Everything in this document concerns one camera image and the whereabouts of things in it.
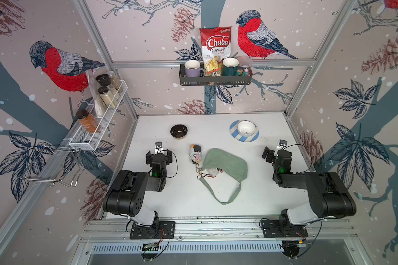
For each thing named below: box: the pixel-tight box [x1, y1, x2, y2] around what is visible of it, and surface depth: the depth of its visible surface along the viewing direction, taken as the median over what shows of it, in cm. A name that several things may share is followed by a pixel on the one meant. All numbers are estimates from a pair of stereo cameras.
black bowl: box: [170, 124, 189, 140], surface depth 109 cm
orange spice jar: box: [75, 109, 99, 134], surface depth 68 cm
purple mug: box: [184, 59, 206, 78], surface depth 85 cm
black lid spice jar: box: [95, 73, 120, 100], surface depth 80 cm
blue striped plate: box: [229, 119, 260, 143], surface depth 109 cm
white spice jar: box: [97, 86, 117, 109], surface depth 79 cm
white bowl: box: [237, 119, 257, 137], surface depth 112 cm
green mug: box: [222, 56, 244, 77], surface depth 85 cm
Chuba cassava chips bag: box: [199, 25, 233, 77], surface depth 83 cm
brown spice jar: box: [107, 70, 123, 93], surface depth 86 cm
